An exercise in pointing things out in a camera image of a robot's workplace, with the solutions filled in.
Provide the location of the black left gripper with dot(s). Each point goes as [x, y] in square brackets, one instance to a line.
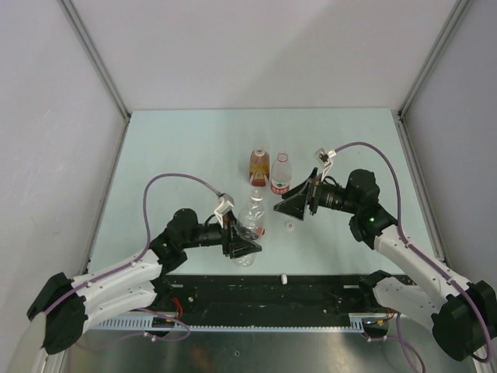
[233, 238]

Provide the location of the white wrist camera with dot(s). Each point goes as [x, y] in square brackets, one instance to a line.
[326, 161]
[225, 205]

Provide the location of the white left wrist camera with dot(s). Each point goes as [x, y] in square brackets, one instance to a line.
[225, 205]

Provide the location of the aluminium corner frame post left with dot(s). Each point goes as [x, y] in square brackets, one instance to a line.
[84, 37]

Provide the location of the aluminium corner frame post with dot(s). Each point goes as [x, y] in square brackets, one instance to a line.
[441, 43]
[84, 37]

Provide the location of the aluminium corner frame post right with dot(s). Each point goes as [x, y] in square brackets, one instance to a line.
[441, 43]

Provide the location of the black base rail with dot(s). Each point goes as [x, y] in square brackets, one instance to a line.
[263, 301]

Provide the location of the clear plastic bottle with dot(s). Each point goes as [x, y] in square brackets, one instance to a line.
[251, 218]

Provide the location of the amber tea bottle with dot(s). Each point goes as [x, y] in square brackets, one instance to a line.
[259, 168]

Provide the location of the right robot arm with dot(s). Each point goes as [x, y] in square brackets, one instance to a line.
[460, 314]

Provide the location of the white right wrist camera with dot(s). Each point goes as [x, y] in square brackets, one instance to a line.
[326, 161]

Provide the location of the red cap water bottle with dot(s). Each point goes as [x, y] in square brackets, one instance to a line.
[281, 173]

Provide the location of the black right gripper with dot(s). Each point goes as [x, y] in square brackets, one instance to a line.
[295, 205]

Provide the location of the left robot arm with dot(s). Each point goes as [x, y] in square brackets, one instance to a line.
[72, 306]

